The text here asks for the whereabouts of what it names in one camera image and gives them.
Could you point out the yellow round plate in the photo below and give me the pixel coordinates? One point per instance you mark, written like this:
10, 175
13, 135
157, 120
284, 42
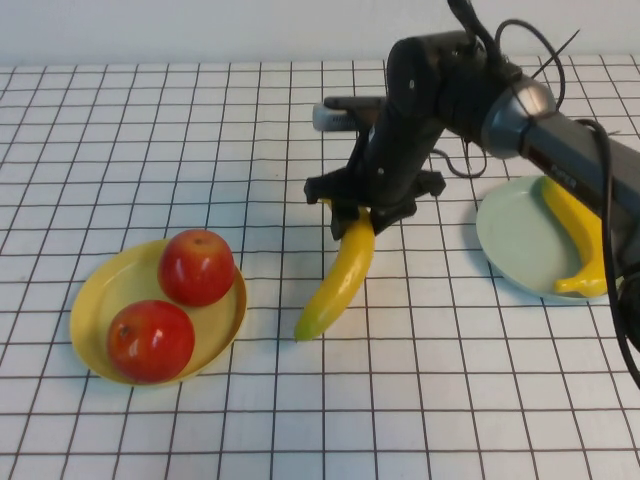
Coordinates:
215, 320

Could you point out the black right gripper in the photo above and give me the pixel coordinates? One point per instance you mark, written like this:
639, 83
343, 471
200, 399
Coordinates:
395, 165

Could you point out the pale green round plate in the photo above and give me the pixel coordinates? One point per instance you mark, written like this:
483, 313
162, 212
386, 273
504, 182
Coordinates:
520, 240

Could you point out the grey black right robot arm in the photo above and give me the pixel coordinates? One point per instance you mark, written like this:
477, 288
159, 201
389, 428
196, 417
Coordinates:
550, 145

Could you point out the red apple with stem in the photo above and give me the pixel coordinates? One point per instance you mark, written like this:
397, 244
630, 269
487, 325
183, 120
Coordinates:
150, 342

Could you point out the white black-grid tablecloth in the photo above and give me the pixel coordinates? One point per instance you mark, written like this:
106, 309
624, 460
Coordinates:
200, 150

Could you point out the red apple without stem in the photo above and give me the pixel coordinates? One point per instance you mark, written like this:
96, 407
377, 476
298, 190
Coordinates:
196, 267

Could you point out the yellow banana with long stem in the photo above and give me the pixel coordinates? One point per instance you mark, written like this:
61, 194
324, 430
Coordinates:
575, 225

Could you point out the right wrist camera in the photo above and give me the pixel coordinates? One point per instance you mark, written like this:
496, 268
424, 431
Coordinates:
335, 120

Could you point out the yellow banana with green tip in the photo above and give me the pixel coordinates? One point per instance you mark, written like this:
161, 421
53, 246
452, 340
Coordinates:
345, 275

